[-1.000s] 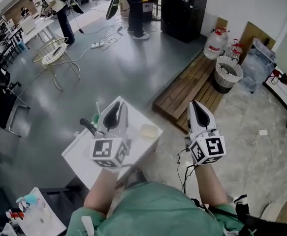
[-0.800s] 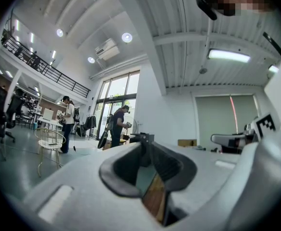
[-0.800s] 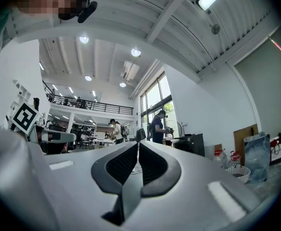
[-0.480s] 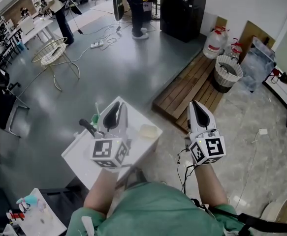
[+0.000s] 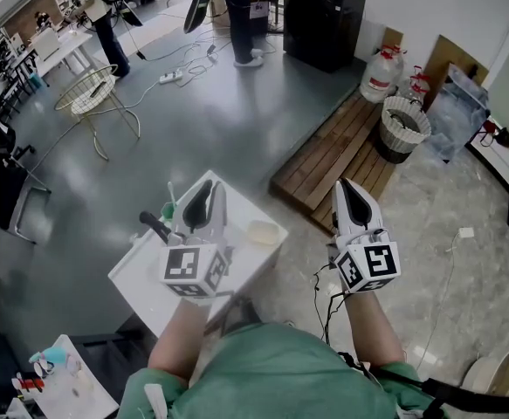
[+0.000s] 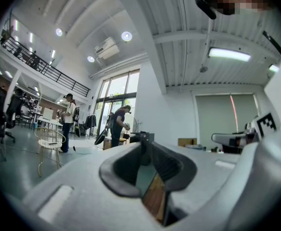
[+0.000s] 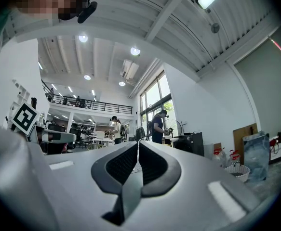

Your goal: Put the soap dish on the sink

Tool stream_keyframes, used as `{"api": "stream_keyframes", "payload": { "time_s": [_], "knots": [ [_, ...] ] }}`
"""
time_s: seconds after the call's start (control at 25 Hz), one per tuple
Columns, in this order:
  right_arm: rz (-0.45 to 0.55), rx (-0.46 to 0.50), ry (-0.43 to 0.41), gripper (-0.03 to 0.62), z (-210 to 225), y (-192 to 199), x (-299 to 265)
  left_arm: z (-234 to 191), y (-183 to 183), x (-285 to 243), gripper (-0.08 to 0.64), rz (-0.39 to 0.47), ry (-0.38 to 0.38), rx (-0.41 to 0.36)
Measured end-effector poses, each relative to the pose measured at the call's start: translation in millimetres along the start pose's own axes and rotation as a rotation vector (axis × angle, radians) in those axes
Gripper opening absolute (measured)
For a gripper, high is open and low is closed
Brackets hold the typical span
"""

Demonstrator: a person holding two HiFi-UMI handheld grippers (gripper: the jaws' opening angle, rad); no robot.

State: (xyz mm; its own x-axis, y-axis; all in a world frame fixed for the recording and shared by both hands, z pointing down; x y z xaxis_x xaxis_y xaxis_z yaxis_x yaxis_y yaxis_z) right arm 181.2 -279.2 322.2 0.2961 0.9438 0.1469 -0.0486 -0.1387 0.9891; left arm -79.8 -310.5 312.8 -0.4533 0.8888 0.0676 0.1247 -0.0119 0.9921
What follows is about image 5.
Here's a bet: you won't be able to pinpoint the round white tub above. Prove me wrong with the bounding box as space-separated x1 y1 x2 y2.
460 347 509 397

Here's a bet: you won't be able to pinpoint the white square plastic container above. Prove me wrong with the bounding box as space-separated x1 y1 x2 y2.
245 219 280 246

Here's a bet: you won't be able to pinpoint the person's dark trousers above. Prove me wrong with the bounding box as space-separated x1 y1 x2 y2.
218 295 265 339

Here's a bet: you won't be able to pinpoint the white woven basket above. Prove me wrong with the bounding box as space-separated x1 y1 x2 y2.
375 95 433 165

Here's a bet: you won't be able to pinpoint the black oval board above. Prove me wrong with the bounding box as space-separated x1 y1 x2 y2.
182 0 212 35

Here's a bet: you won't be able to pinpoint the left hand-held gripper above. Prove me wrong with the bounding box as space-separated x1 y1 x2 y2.
157 179 236 299

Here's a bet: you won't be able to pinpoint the white cable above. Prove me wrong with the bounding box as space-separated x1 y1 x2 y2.
415 233 463 373

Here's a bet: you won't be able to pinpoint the plain clear water jug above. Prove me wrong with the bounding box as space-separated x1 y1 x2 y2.
398 65 430 105

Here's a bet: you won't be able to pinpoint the black faucet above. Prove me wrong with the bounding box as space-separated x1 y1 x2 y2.
138 210 173 244

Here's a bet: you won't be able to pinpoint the person's left forearm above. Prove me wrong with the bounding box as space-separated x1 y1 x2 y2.
148 297 215 384

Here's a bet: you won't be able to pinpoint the white washbasin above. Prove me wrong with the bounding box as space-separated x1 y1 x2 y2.
107 168 290 340

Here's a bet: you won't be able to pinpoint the person's right forearm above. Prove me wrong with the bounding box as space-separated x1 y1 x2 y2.
343 289 407 367

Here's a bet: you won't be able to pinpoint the black shoulder strap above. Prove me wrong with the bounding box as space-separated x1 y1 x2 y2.
336 350 509 419

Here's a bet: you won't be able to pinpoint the white ledge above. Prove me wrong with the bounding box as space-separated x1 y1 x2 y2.
466 115 509 196

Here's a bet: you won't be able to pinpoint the white table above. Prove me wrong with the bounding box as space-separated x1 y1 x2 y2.
25 24 97 79

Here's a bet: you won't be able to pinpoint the red label water jug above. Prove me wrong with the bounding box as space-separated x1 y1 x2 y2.
359 45 406 104

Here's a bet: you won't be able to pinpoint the white tray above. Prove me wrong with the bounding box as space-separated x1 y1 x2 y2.
30 333 120 419

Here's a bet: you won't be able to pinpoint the red bag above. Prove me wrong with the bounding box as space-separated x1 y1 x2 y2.
479 119 500 148

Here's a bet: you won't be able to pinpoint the white shoulder strap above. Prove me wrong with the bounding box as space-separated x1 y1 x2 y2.
142 381 169 419

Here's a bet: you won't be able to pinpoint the black cabinet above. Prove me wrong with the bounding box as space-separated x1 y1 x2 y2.
67 319 160 406

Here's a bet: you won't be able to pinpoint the black cable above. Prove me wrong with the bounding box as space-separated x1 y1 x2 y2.
312 258 352 345

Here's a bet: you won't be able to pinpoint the white power strip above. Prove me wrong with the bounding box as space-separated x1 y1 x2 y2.
158 69 184 86

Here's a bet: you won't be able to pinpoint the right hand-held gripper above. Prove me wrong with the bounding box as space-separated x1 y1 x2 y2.
327 176 402 295

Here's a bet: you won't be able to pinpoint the cardboard box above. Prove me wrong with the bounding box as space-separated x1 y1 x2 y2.
423 34 490 109

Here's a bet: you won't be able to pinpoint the wooden slat platform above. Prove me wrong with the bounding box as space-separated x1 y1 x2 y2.
270 88 398 237

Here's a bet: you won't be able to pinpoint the black washing machine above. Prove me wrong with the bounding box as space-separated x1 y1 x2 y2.
282 0 369 74

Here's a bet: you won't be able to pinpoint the person's green shirt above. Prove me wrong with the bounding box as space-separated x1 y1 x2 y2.
117 322 448 419

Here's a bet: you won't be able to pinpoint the wire side table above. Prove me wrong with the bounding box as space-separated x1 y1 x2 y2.
53 63 142 162

